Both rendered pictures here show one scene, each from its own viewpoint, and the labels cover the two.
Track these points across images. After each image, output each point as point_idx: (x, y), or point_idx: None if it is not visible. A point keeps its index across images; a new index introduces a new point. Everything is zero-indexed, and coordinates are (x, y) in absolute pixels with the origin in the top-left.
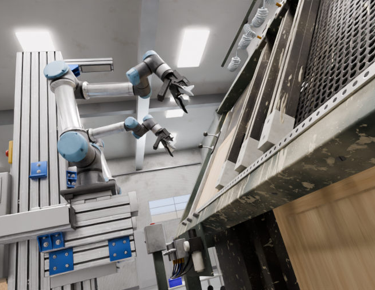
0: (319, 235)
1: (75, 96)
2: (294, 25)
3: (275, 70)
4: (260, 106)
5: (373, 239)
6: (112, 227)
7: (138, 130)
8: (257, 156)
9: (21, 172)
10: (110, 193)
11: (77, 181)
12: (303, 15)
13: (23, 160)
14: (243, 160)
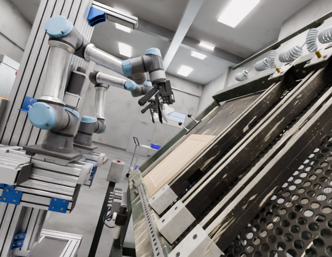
0: None
1: (77, 55)
2: (310, 115)
3: (258, 141)
4: (216, 176)
5: None
6: (57, 189)
7: (135, 93)
8: (180, 228)
9: (16, 100)
10: (67, 161)
11: (47, 138)
12: (327, 113)
13: (20, 91)
14: (164, 228)
